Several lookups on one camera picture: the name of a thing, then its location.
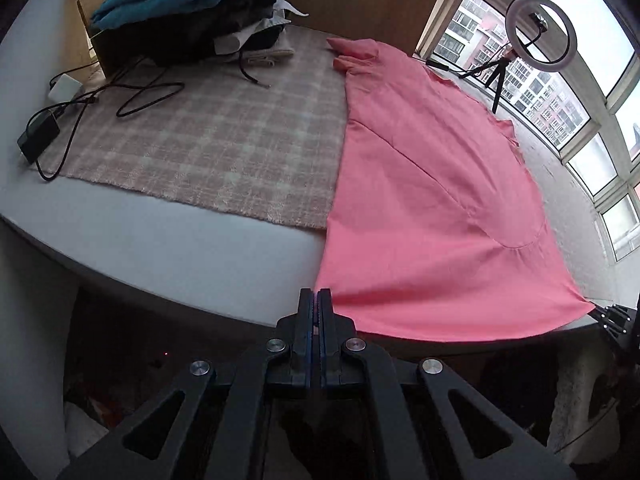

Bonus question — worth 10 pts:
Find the thin black cable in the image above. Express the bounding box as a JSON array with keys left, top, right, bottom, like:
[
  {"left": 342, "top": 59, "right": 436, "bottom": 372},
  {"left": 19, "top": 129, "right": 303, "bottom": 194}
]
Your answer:
[{"left": 30, "top": 55, "right": 184, "bottom": 182}]

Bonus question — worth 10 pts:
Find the white lace cloth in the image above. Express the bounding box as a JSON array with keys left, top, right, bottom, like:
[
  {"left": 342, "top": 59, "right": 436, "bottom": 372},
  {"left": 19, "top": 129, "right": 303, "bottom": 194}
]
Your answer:
[{"left": 546, "top": 342, "right": 622, "bottom": 464}]

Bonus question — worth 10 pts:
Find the ring light on tripod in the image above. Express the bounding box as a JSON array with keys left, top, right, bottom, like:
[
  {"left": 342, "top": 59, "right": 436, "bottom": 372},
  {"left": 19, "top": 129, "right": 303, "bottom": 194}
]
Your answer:
[{"left": 434, "top": 0, "right": 593, "bottom": 148}]

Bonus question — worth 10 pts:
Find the pink plaid mat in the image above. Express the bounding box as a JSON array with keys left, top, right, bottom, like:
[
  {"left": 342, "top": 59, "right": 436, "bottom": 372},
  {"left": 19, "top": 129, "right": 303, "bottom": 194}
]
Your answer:
[{"left": 30, "top": 25, "right": 352, "bottom": 233}]

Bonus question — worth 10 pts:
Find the white charger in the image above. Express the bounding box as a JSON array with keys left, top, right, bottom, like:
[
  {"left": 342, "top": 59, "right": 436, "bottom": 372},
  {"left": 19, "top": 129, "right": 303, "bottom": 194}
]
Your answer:
[{"left": 48, "top": 73, "right": 82, "bottom": 104}]

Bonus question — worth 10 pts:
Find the white window frame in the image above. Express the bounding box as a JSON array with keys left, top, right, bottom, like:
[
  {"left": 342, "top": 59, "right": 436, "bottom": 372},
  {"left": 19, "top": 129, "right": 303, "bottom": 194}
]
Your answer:
[{"left": 412, "top": 0, "right": 640, "bottom": 267}]

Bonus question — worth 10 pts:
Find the black tripod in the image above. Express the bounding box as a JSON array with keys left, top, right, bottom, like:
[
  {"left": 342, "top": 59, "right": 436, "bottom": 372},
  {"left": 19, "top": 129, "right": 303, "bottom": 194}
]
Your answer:
[{"left": 457, "top": 50, "right": 514, "bottom": 114}]

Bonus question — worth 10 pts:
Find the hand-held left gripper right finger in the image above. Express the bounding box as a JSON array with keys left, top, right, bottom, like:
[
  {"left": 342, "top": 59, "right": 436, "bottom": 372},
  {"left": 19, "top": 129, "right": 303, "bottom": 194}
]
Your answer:
[{"left": 317, "top": 288, "right": 576, "bottom": 480}]

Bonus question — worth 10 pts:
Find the pink dress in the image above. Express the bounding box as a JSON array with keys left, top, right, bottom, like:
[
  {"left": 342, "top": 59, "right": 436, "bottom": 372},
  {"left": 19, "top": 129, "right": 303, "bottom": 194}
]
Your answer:
[{"left": 314, "top": 37, "right": 598, "bottom": 344}]

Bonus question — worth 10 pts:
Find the thick black cable with plug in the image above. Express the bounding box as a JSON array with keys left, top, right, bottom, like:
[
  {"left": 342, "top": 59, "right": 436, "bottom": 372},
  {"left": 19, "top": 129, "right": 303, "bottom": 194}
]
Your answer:
[{"left": 238, "top": 49, "right": 272, "bottom": 89}]

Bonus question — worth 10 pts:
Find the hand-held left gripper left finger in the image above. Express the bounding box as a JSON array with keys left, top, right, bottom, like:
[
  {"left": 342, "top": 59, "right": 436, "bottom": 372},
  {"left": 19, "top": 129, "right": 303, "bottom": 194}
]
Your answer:
[{"left": 57, "top": 288, "right": 317, "bottom": 480}]

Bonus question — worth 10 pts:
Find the black power adapter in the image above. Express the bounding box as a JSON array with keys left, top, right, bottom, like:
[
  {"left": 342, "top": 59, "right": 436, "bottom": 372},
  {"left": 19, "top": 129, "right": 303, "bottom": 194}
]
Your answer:
[{"left": 17, "top": 112, "right": 61, "bottom": 164}]

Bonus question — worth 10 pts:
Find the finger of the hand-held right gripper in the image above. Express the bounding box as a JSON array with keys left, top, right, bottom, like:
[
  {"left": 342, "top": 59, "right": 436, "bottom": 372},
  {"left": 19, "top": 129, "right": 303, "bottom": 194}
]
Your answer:
[{"left": 592, "top": 302, "right": 635, "bottom": 352}]

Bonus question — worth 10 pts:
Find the stack of folded clothes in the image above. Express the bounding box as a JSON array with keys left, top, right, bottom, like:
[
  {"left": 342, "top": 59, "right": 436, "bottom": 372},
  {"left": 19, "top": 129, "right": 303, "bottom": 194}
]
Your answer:
[{"left": 90, "top": 0, "right": 309, "bottom": 69}]

